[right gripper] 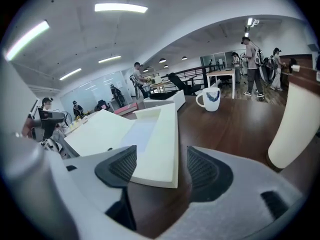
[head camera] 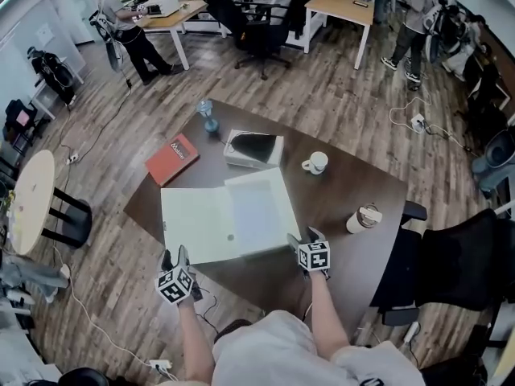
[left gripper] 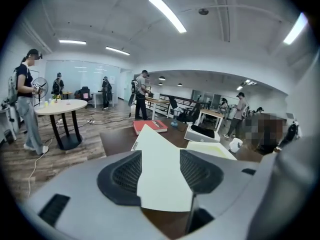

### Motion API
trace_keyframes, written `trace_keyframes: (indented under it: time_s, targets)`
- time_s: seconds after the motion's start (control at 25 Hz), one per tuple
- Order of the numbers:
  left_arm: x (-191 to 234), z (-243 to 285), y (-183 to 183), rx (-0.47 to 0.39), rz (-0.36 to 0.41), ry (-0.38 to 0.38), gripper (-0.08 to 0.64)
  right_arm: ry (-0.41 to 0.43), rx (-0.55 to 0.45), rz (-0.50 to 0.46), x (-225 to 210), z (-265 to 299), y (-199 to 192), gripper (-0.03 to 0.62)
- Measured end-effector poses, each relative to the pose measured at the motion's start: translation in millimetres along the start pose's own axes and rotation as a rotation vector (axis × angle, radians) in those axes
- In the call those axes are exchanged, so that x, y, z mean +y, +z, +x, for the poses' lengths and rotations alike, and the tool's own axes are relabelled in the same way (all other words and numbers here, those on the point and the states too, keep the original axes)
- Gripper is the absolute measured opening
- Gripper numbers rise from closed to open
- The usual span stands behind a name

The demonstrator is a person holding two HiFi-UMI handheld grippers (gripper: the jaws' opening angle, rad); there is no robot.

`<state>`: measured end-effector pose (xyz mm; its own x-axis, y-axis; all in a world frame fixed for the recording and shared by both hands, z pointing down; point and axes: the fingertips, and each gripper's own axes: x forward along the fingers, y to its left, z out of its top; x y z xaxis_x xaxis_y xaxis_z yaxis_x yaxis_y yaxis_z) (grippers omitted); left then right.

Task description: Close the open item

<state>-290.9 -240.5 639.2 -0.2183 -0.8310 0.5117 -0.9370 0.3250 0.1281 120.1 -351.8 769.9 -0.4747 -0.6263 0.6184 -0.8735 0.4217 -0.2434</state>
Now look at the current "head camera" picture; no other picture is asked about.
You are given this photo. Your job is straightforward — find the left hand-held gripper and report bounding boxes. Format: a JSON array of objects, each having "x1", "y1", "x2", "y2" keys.
[{"x1": 154, "y1": 244, "x2": 204, "y2": 306}]

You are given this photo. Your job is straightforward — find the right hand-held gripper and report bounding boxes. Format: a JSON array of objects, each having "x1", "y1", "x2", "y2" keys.
[{"x1": 286, "y1": 227, "x2": 332, "y2": 281}]

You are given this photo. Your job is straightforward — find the pale green file box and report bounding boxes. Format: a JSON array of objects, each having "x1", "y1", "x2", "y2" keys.
[{"x1": 159, "y1": 166, "x2": 303, "y2": 266}]

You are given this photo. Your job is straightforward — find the person's right forearm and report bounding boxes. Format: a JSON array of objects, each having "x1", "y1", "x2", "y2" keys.
[{"x1": 309, "y1": 271, "x2": 352, "y2": 363}]

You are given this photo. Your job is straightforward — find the person's left forearm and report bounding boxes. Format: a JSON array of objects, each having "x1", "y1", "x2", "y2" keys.
[{"x1": 176, "y1": 301, "x2": 216, "y2": 386}]

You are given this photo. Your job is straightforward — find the white tumbler with lid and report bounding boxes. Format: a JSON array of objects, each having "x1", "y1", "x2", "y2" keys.
[{"x1": 345, "y1": 203, "x2": 383, "y2": 235}]

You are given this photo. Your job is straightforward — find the white mug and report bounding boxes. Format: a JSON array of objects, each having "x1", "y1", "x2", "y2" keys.
[{"x1": 301, "y1": 150, "x2": 330, "y2": 175}]

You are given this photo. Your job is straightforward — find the person's dark trousers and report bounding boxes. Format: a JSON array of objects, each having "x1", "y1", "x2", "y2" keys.
[{"x1": 212, "y1": 318, "x2": 253, "y2": 343}]

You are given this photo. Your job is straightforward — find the white cardboard box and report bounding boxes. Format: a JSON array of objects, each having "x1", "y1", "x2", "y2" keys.
[{"x1": 222, "y1": 128, "x2": 286, "y2": 171}]

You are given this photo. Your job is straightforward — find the red book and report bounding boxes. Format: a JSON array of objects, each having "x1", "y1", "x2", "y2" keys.
[{"x1": 144, "y1": 132, "x2": 201, "y2": 188}]

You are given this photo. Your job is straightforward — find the black cloth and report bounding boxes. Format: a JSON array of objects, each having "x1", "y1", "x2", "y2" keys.
[{"x1": 232, "y1": 131, "x2": 279, "y2": 165}]

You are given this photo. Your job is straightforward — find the person's light grey shirt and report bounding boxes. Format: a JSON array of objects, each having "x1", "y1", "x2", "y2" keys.
[{"x1": 154, "y1": 309, "x2": 428, "y2": 386}]

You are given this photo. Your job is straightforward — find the clear water bottle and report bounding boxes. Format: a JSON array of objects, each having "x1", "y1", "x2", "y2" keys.
[{"x1": 195, "y1": 98, "x2": 220, "y2": 133}]

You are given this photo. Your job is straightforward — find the long white power strip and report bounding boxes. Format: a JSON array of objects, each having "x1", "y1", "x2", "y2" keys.
[{"x1": 402, "y1": 321, "x2": 421, "y2": 343}]

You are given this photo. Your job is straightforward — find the black round plastic shell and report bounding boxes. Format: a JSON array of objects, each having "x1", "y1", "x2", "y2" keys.
[{"x1": 57, "y1": 367, "x2": 110, "y2": 386}]

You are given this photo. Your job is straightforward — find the black mesh office chair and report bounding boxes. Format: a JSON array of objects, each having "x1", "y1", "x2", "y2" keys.
[
  {"x1": 418, "y1": 323, "x2": 509, "y2": 386},
  {"x1": 369, "y1": 200, "x2": 505, "y2": 327}
]

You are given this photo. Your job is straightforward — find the round beige table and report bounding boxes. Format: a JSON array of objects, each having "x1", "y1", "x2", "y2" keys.
[{"x1": 7, "y1": 149, "x2": 94, "y2": 257}]

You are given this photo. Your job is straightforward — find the white side table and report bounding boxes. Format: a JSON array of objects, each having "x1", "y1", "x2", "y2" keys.
[{"x1": 29, "y1": 68, "x2": 86, "y2": 121}]

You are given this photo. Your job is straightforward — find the black chair with pink sheet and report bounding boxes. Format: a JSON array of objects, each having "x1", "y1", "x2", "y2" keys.
[{"x1": 3, "y1": 99, "x2": 42, "y2": 145}]

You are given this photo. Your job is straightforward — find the black swivel chair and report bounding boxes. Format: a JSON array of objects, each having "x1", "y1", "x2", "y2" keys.
[{"x1": 202, "y1": 0, "x2": 293, "y2": 81}]

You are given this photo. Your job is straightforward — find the square wooden desk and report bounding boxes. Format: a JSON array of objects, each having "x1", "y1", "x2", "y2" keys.
[{"x1": 303, "y1": 0, "x2": 377, "y2": 72}]

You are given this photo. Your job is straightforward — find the long wooden desk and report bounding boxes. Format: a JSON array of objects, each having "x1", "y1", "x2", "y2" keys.
[{"x1": 134, "y1": 0, "x2": 211, "y2": 72}]

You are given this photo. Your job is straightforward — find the white countertop oven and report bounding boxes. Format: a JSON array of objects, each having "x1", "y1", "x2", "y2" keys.
[{"x1": 146, "y1": 0, "x2": 180, "y2": 18}]

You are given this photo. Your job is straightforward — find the long white cable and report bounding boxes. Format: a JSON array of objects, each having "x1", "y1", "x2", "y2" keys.
[{"x1": 53, "y1": 246, "x2": 155, "y2": 368}]

